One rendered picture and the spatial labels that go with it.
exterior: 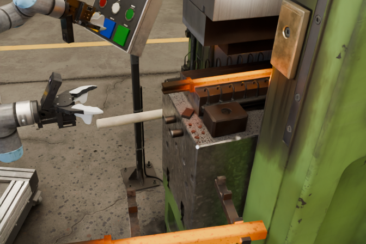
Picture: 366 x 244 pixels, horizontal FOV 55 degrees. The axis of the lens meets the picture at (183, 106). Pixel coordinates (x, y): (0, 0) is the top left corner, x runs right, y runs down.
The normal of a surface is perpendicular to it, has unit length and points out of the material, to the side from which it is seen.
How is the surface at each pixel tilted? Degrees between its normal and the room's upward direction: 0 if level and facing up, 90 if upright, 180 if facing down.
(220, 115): 0
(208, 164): 90
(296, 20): 90
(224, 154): 90
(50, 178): 0
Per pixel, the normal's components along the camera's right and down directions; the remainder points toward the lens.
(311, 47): -0.95, 0.15
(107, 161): 0.04, -0.82
